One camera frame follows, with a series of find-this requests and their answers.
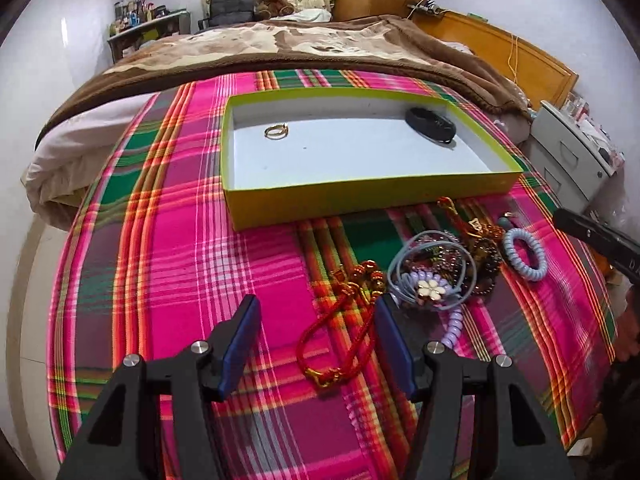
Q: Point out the red cord knot charm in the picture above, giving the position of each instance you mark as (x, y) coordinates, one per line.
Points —
(357, 293)

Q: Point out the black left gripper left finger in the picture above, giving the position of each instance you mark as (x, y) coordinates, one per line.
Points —
(120, 438)

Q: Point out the brown fleece blanket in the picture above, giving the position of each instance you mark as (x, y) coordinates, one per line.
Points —
(385, 44)

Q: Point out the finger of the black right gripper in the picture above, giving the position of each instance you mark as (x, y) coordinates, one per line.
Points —
(620, 250)

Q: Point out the grey bedside drawer cabinet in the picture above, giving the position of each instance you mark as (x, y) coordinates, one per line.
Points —
(576, 158)

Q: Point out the cluttered desk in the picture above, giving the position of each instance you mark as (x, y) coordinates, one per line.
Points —
(175, 23)

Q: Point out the black wristband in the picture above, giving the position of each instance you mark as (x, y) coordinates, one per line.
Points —
(431, 125)

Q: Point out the pink plaid tablecloth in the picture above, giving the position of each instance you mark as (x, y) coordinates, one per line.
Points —
(152, 264)

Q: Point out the person's right hand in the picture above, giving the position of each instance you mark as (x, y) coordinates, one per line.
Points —
(626, 343)

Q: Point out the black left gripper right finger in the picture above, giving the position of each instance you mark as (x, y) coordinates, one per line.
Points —
(512, 437)

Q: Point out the dark grey chair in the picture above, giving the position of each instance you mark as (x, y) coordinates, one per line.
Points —
(227, 12)

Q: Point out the black hair tie teal bead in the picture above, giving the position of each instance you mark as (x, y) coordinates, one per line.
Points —
(509, 220)

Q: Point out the wooden headboard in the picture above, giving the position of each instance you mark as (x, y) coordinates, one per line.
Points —
(540, 75)

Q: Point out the yellow-green shallow tray box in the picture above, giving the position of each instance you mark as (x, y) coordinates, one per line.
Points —
(289, 155)

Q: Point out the brown teddy bear santa hat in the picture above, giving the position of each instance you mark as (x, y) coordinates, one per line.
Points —
(268, 9)

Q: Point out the white bed sheet mattress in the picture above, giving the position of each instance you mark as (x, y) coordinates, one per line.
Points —
(71, 156)

